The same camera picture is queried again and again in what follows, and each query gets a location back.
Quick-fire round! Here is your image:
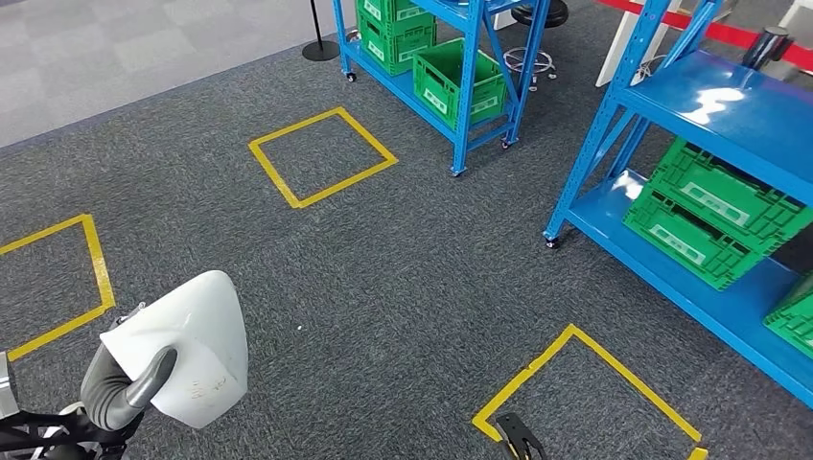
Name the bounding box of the white plastic shell part scribbled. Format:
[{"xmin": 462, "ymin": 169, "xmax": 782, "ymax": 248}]
[{"xmin": 99, "ymin": 270, "xmax": 249, "ymax": 430}]

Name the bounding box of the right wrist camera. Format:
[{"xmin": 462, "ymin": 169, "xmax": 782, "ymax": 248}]
[{"xmin": 495, "ymin": 412, "xmax": 548, "ymax": 460}]

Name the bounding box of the blue steel shelf rack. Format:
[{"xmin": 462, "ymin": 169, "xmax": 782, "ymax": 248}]
[
  {"xmin": 544, "ymin": 0, "xmax": 813, "ymax": 411},
  {"xmin": 332, "ymin": 0, "xmax": 552, "ymax": 177}
]

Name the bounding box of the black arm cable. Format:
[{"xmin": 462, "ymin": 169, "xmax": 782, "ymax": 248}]
[{"xmin": 0, "ymin": 409, "xmax": 146, "ymax": 460}]

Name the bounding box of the black floor stand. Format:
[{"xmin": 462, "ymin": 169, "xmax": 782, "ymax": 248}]
[{"xmin": 301, "ymin": 0, "xmax": 341, "ymax": 63}]

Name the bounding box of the black stanchion post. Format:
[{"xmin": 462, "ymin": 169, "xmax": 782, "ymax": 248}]
[{"xmin": 741, "ymin": 25, "xmax": 795, "ymax": 72}]

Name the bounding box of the black stool chrome base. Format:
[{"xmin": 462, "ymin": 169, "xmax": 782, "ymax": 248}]
[{"xmin": 502, "ymin": 0, "xmax": 571, "ymax": 83}]

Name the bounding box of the red barrier belt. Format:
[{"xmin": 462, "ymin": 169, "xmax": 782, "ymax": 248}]
[{"xmin": 595, "ymin": 0, "xmax": 813, "ymax": 72}]

